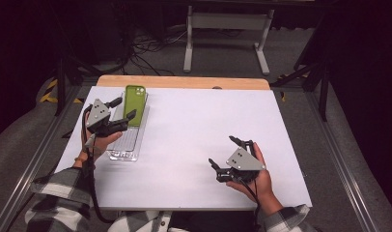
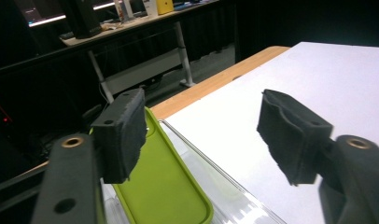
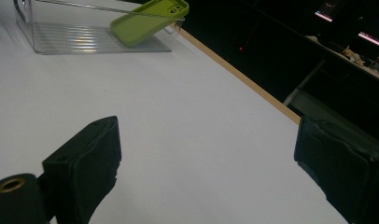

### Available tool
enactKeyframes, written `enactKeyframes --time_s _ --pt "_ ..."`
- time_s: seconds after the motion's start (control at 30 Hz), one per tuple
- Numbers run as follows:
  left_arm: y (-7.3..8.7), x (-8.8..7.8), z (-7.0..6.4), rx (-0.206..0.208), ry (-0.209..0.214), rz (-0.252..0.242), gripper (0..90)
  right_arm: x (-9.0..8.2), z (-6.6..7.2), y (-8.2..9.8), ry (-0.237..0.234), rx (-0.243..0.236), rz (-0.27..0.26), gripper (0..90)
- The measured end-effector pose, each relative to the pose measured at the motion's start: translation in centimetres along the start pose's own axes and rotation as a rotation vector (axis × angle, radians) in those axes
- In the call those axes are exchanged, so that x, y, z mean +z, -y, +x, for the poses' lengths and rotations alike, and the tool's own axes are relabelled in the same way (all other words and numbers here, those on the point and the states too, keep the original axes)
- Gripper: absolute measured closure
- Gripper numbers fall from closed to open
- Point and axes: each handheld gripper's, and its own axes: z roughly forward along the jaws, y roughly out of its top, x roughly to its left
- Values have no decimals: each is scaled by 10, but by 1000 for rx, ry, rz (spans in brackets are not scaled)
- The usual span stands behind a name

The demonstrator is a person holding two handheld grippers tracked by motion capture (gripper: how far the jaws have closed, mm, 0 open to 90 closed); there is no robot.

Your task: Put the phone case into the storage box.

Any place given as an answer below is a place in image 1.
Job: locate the yellow black floor tape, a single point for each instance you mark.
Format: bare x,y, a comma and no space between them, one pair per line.
49,93

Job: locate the black tripod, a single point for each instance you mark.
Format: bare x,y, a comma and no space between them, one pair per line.
322,83

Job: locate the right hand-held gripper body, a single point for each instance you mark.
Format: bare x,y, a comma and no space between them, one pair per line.
244,161

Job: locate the white-legged side table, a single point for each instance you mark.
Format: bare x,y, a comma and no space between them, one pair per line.
228,21

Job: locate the metal floor rail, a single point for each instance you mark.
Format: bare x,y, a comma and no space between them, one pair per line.
342,161
30,167

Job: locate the person's left hand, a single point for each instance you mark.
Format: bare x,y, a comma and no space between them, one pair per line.
99,144

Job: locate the person's right hand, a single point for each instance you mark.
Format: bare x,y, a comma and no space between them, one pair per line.
263,188

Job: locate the clear plastic tray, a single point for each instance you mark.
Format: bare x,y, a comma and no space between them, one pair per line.
128,145

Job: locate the person's torso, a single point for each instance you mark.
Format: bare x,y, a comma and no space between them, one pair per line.
142,222

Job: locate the green phone case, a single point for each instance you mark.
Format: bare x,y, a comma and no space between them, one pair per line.
134,100

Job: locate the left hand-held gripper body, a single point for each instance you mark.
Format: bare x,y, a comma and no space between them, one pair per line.
99,116

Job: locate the black stand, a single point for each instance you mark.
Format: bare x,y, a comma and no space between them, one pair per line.
63,83

